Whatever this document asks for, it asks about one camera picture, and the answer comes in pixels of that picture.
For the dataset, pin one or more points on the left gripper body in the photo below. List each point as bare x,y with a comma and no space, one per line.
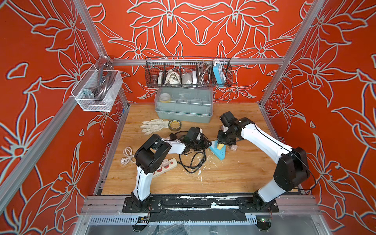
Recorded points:
193,146

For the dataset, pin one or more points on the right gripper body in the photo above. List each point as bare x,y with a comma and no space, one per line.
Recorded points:
225,137

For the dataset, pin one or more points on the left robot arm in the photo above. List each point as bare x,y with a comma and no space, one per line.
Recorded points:
153,152

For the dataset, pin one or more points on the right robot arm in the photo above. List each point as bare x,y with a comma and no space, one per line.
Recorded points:
291,163

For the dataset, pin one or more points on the tape roll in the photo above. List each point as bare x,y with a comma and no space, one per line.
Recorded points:
174,125

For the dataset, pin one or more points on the white power strip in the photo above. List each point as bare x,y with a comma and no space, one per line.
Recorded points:
167,165

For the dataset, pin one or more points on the grey plastic storage box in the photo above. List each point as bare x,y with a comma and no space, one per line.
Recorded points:
184,104

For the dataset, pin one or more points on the white work glove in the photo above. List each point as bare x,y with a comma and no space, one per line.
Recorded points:
153,125

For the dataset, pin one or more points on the blue power bank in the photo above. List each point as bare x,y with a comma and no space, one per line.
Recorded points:
218,72

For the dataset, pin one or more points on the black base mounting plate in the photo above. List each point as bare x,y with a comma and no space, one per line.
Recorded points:
247,203

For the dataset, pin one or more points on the black wire basket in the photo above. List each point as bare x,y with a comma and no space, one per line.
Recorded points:
186,72

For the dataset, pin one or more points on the clear plastic wall basket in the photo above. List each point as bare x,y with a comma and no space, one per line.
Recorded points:
97,91

